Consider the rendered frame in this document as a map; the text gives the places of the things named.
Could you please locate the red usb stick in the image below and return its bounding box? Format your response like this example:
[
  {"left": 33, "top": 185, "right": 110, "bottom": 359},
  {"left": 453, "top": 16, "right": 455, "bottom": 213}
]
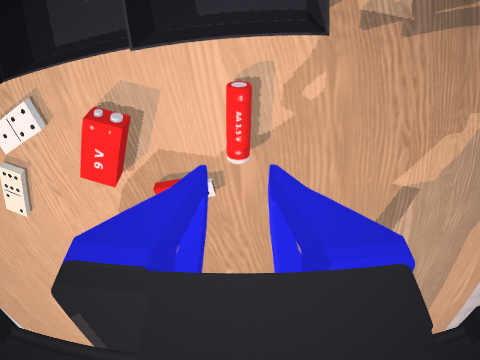
[{"left": 153, "top": 178, "right": 216, "bottom": 197}]

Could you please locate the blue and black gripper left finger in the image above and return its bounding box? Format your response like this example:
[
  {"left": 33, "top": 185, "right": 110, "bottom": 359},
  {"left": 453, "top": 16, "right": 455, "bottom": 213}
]
[{"left": 62, "top": 165, "right": 208, "bottom": 273}]

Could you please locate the white domino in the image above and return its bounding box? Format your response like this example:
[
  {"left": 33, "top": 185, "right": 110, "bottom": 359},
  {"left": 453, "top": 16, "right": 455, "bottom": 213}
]
[
  {"left": 0, "top": 162, "right": 30, "bottom": 217},
  {"left": 0, "top": 98, "right": 46, "bottom": 154}
]

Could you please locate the red 9 v battery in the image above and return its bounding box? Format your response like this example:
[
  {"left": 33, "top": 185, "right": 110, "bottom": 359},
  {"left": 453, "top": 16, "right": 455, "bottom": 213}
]
[{"left": 81, "top": 107, "right": 131, "bottom": 187}]

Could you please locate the black rack of bins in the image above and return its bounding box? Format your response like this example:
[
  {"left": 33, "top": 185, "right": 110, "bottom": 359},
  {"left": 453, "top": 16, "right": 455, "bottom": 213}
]
[{"left": 0, "top": 0, "right": 330, "bottom": 84}]

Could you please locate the red aa battery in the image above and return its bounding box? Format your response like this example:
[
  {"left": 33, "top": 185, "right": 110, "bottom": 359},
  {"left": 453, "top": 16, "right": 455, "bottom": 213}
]
[{"left": 226, "top": 81, "right": 252, "bottom": 164}]

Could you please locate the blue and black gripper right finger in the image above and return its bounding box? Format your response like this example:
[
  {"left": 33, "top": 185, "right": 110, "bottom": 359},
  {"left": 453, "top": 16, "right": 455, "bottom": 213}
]
[{"left": 268, "top": 164, "right": 415, "bottom": 273}]

